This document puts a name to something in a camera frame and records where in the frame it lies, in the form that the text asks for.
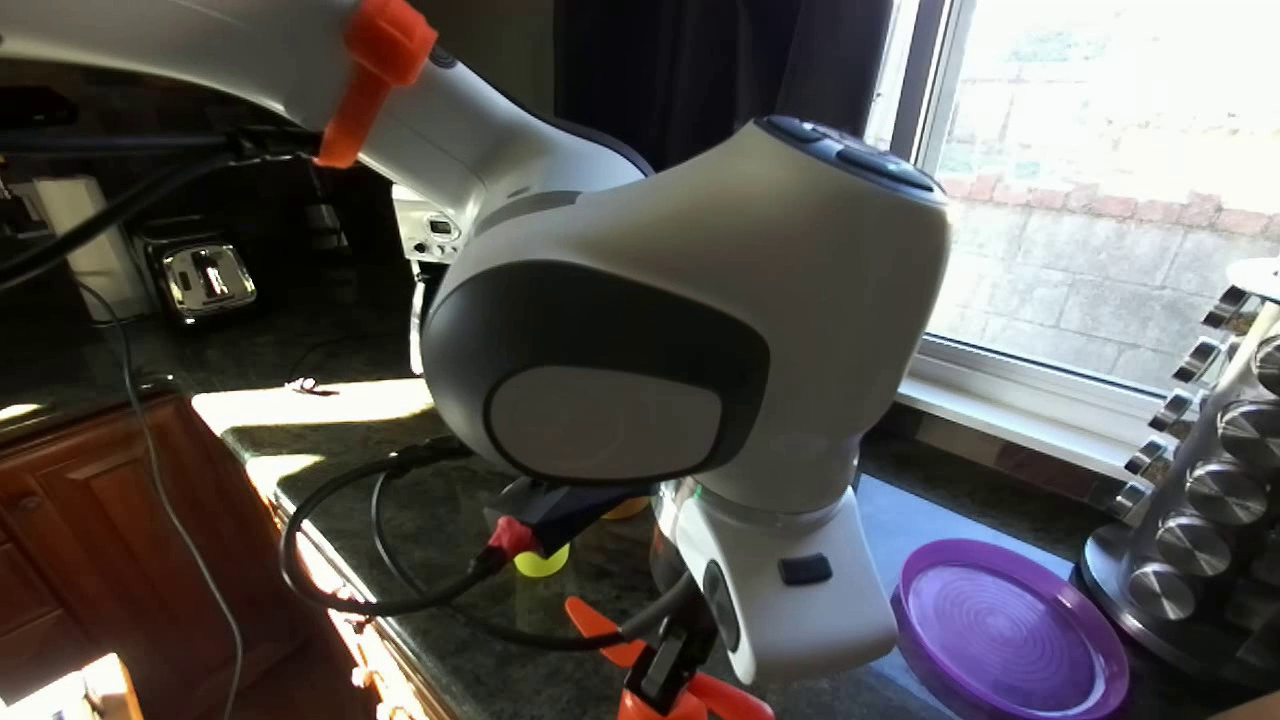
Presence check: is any green plastic cup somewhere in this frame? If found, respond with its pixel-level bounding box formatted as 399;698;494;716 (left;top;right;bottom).
507;535;575;583

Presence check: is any orange cable clip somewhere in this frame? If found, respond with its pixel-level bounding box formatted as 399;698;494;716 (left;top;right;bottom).
310;0;442;175

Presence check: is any dark curtain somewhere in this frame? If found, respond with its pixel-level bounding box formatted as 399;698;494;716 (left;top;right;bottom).
553;0;899;175

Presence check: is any window with white frame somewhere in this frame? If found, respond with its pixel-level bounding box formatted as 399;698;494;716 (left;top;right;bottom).
863;0;1280;480

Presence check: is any orange plastic cup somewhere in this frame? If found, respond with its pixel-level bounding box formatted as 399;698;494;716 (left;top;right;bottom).
611;679;715;720

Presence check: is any chrome toaster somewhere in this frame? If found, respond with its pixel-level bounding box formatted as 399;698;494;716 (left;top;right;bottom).
135;233;262;328

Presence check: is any orange plastic utensil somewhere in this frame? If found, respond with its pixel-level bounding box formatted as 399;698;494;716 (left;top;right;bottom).
554;591;779;720

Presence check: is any purple plastic plate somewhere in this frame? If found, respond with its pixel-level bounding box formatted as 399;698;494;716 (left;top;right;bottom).
886;532;1137;720

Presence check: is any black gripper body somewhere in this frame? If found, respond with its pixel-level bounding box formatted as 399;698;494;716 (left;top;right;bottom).
619;583;732;716

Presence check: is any brown wooden cabinet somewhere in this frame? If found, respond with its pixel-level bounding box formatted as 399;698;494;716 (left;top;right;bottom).
0;390;462;720

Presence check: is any thin grey cable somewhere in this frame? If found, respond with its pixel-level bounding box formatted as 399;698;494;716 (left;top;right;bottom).
77;274;252;720

